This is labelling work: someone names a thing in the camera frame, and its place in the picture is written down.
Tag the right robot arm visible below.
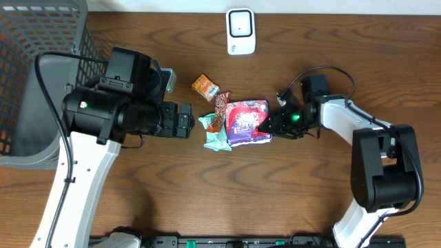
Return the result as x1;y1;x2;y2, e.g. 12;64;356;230
258;74;424;247

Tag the white barcode scanner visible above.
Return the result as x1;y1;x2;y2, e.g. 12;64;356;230
225;8;256;55

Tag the orange Top chocolate bar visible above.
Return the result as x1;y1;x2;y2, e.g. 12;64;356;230
206;92;232;133

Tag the small orange snack packet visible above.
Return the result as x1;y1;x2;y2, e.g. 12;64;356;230
192;74;220;102

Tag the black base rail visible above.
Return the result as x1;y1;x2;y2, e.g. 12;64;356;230
88;236;407;248

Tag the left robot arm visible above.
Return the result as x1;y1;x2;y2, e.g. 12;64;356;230
32;48;195;247

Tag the red purple liners pack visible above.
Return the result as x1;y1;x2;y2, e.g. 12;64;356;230
225;100;272;147

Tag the teal snack wrapper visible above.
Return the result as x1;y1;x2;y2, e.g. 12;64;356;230
198;113;232;152

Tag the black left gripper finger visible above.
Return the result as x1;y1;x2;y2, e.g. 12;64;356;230
179;103;193;119
177;126;193;139

